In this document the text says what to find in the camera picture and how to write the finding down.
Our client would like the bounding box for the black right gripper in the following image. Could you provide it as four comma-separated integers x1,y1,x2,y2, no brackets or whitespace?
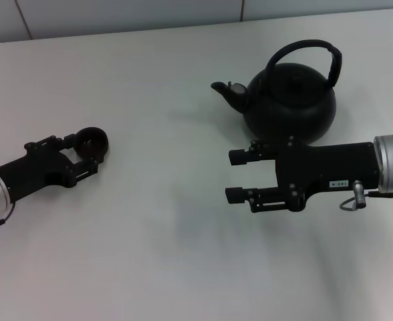
225,135,381,214

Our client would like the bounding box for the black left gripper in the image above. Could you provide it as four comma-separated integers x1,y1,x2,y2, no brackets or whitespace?
0,134,100,189

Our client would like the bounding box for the right wrist cable with plug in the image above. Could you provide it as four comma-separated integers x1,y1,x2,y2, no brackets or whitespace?
339,179,393,212

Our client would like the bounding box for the black round teapot with handle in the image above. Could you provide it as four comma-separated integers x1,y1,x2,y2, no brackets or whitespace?
211,39,344,147

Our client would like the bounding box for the small black teacup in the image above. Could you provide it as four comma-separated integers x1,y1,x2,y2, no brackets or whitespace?
75,126,110,158

